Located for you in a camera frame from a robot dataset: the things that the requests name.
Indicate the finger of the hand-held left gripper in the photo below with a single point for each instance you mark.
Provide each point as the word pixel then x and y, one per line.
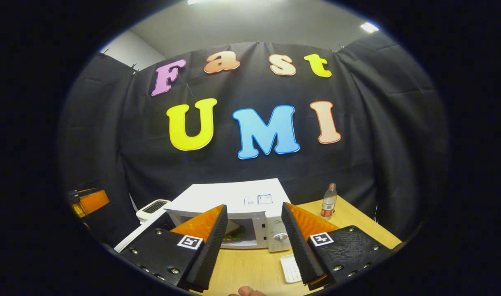
pixel 94 201

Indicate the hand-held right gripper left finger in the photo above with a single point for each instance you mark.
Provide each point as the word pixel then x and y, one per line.
pixel 207 250

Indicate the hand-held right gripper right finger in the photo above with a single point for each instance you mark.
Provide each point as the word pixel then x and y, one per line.
pixel 304 250

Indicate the sandwich with lettuce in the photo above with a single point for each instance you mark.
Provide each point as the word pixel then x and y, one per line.
pixel 234 234

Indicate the white microwave oven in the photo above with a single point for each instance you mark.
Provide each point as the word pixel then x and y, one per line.
pixel 234 197

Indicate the small white ribbed tray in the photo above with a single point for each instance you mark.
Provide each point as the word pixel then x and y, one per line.
pixel 291 269

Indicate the clear plastic bottle red label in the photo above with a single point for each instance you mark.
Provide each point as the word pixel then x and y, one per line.
pixel 328 203

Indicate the white toaster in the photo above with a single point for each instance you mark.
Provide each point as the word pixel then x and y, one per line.
pixel 151 207

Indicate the black backdrop cloth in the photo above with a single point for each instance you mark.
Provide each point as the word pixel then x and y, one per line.
pixel 378 123

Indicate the small ceiling light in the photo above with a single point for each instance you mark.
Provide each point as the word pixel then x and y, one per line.
pixel 369 27

